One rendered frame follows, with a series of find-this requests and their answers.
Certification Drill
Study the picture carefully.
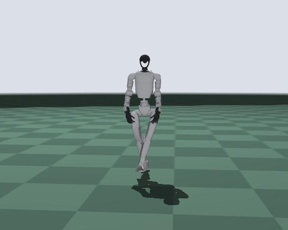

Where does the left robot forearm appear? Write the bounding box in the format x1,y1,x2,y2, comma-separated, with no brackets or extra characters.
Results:
155,95,162,112

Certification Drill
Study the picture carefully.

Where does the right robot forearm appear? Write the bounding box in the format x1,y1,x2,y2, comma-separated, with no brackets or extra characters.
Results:
123,91,131,111

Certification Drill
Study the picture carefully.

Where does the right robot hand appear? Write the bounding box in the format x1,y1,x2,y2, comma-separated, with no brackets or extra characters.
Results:
125,107,135,124

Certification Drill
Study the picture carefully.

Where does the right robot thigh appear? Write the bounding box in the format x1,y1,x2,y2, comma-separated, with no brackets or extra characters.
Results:
131,110,143,144

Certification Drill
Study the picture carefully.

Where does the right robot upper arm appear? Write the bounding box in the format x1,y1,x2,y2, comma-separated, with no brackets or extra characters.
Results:
126,73,136,96

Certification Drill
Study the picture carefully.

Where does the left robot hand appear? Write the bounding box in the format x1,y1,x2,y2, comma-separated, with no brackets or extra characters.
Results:
150,107,161,124

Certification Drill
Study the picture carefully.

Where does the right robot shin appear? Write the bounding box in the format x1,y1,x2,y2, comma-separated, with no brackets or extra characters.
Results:
136,141,147,163

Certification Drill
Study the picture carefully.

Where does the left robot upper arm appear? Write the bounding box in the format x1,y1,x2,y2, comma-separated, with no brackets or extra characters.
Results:
153,73,161,97

